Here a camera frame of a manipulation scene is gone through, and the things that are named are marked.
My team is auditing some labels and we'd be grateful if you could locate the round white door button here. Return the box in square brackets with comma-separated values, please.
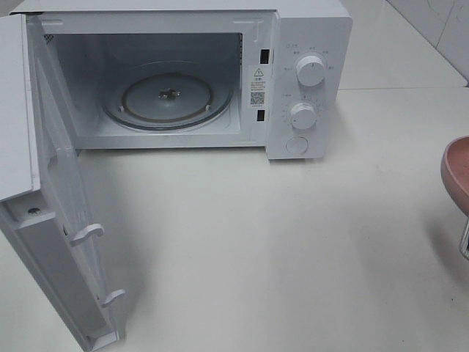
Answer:
[286, 136, 309, 155]

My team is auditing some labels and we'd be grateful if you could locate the pink round plate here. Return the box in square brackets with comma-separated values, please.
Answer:
[440, 136, 468, 216]

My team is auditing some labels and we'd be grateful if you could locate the glass microwave turntable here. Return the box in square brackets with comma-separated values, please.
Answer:
[100, 61, 239, 131]

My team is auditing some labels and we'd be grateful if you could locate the white microwave door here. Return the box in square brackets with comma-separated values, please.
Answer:
[1, 14, 123, 351]

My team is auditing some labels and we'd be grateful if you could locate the upper white power knob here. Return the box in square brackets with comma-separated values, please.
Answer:
[295, 52, 326, 87]

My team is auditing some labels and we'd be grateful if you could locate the white timer knob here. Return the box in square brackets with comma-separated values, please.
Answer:
[290, 103, 317, 131]

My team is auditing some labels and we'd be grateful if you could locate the white microwave oven body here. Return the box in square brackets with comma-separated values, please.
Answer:
[9, 1, 352, 160]

